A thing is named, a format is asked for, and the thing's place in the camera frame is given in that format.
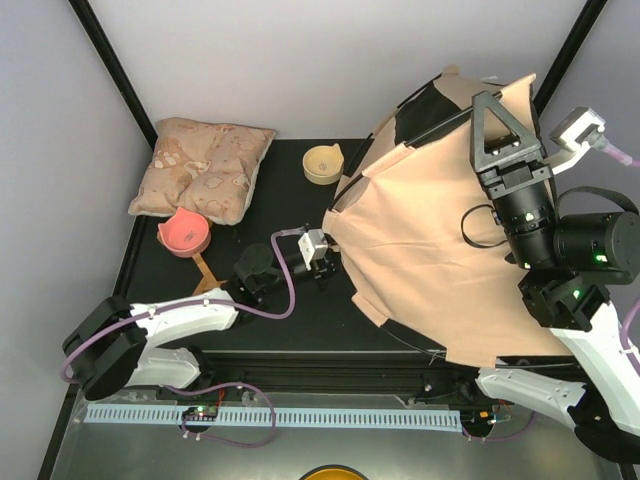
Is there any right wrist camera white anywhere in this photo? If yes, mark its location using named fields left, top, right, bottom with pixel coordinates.
left=545, top=106, right=605, bottom=176

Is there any beige black pet tent fabric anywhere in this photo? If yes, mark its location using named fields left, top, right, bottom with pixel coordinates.
left=322, top=66, right=567, bottom=367

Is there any wooden bowl stand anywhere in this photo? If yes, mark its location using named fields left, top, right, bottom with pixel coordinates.
left=192, top=253, right=223, bottom=296

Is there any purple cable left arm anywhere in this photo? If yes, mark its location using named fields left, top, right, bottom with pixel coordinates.
left=59, top=227, right=309, bottom=384

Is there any yellow round object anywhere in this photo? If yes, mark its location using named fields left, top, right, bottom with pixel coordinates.
left=300, top=465, right=367, bottom=480

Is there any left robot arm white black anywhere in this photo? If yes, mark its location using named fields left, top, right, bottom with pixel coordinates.
left=60, top=236, right=338, bottom=401

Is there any beige cat-ear bowl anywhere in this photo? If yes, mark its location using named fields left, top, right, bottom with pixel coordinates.
left=302, top=143, right=344, bottom=186

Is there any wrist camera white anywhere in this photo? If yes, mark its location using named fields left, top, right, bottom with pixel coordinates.
left=545, top=106, right=605, bottom=176
left=298, top=229, right=329, bottom=269

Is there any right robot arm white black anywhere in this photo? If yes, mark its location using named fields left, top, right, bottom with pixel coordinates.
left=454, top=92, right=639, bottom=464

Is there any right black frame post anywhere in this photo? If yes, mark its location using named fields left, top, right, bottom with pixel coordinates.
left=533, top=0, right=608, bottom=114

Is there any beige patterned pillow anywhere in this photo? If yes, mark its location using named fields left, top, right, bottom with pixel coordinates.
left=128, top=117, right=276, bottom=225

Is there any black frame post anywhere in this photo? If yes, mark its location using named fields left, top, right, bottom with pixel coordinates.
left=68, top=0, right=158, bottom=149
left=533, top=0, right=608, bottom=114

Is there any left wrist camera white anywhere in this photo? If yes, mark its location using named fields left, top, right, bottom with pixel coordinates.
left=298, top=229, right=329, bottom=269

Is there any small circuit board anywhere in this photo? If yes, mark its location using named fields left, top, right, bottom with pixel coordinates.
left=182, top=405, right=218, bottom=421
left=464, top=410, right=498, bottom=425

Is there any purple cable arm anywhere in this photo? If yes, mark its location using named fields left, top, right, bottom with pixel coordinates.
left=59, top=227, right=309, bottom=384
left=599, top=139, right=640, bottom=361

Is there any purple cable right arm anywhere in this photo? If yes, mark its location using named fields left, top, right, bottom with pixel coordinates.
left=599, top=139, right=640, bottom=361

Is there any pink cat-ear bowl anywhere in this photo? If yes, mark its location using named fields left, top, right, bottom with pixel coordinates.
left=158, top=207, right=211, bottom=258

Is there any left black frame post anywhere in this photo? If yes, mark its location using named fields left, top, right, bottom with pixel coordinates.
left=68, top=0, right=158, bottom=149

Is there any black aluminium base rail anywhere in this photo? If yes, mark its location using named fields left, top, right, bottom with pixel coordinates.
left=185, top=352, right=489, bottom=405

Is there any white slotted cable duct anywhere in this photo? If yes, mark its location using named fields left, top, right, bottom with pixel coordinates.
left=84, top=404, right=462, bottom=433

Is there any left small circuit board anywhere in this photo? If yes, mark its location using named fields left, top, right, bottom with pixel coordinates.
left=182, top=405, right=218, bottom=421

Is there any right small circuit board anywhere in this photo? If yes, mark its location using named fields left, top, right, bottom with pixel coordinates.
left=464, top=410, right=498, bottom=425

